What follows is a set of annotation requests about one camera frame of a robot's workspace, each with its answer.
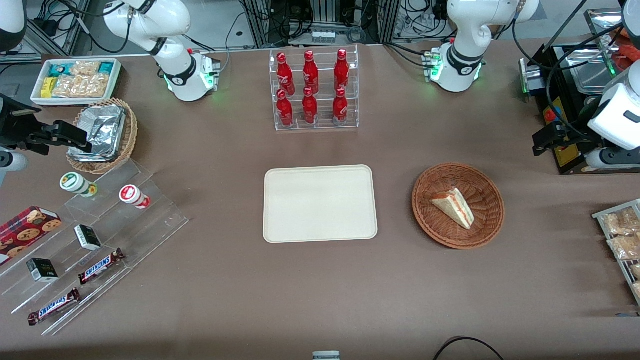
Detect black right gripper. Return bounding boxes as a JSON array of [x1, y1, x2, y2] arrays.
[[0, 95, 94, 156]]

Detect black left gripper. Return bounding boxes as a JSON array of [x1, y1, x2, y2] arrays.
[[532, 123, 601, 157]]

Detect triangular sandwich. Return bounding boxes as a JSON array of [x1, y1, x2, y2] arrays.
[[430, 187, 475, 231]]

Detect light tan wicker basket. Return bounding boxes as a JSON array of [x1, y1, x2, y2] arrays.
[[66, 98, 139, 175]]

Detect brown wicker basket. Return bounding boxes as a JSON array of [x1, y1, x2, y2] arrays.
[[411, 162, 505, 250]]

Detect cream plastic tray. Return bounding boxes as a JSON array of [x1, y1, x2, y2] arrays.
[[263, 164, 379, 244]]

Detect black countertop appliance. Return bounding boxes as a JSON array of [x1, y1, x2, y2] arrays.
[[519, 42, 640, 176]]

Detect green lid yoghurt cup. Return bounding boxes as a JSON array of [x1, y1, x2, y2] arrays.
[[59, 171, 99, 198]]

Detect aluminium foil container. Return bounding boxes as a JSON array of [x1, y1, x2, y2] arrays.
[[68, 104, 126, 163]]

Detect white rectangular snack bin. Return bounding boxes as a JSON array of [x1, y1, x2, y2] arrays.
[[30, 58, 123, 107]]

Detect red plaid cookie box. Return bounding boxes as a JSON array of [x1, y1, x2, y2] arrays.
[[0, 205, 63, 267]]

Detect red lid yoghurt cup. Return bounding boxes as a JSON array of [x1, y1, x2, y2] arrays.
[[118, 184, 151, 210]]

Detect small black carton box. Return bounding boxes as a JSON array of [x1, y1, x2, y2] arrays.
[[26, 258, 59, 283], [74, 224, 102, 252]]

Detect red orange bag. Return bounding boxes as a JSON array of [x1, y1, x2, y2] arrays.
[[612, 27, 640, 72]]

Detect clear acrylic stepped display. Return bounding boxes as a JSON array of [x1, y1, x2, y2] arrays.
[[0, 159, 190, 337]]

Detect shiny metal appliance lid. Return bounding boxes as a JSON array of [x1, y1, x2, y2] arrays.
[[584, 7, 627, 76]]

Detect brown Snickers bar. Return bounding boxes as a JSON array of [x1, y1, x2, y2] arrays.
[[27, 287, 81, 327], [78, 248, 126, 286]]

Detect red cola bottle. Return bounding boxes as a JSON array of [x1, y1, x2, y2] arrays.
[[302, 86, 319, 125], [332, 87, 349, 126], [276, 52, 296, 97], [303, 50, 320, 95], [276, 89, 295, 127], [334, 48, 350, 92]]

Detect clear acrylic bottle rack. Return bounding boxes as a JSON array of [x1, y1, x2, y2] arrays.
[[269, 44, 360, 132]]

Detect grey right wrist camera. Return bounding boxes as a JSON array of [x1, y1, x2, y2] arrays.
[[0, 150, 29, 187]]

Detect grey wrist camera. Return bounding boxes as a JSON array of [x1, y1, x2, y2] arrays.
[[0, 150, 29, 187], [584, 146, 640, 172]]

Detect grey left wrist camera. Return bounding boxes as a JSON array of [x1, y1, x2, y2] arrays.
[[584, 146, 640, 172]]

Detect aluminium profile frame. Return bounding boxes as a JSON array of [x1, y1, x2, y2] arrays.
[[20, 0, 93, 57]]

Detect grey wire rack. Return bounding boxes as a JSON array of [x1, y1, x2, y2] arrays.
[[592, 199, 640, 307]]

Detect black cable loop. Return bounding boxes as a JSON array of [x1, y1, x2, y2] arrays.
[[432, 336, 506, 360]]

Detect aluminium frame equipment rack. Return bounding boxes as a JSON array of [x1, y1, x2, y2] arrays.
[[240, 0, 402, 48]]

